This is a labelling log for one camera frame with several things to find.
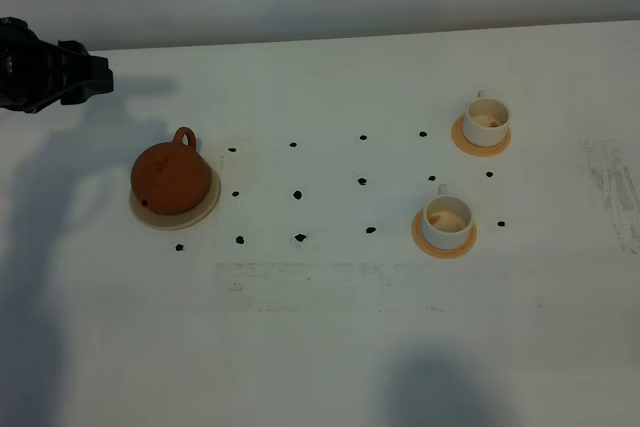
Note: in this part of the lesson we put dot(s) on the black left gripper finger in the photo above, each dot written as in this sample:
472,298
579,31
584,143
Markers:
83,75

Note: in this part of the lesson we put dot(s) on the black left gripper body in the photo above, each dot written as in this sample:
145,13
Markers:
31,75

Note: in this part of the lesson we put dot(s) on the brown clay teapot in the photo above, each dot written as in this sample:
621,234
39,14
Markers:
171,178

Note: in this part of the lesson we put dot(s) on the beige round teapot coaster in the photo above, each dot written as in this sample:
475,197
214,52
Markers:
179,221

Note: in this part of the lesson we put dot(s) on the near orange saucer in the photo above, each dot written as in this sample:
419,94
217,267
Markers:
425,246

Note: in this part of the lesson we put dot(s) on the orange saucer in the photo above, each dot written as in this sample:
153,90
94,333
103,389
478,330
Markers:
466,146
425,246

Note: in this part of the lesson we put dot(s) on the far orange saucer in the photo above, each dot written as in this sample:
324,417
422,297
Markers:
466,146

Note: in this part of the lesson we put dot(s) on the near white teacup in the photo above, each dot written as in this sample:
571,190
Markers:
447,220

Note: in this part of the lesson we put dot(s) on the white teacup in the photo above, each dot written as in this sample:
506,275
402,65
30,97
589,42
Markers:
486,121
447,220

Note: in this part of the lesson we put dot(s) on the far white teacup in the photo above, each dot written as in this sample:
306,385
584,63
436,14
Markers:
486,121

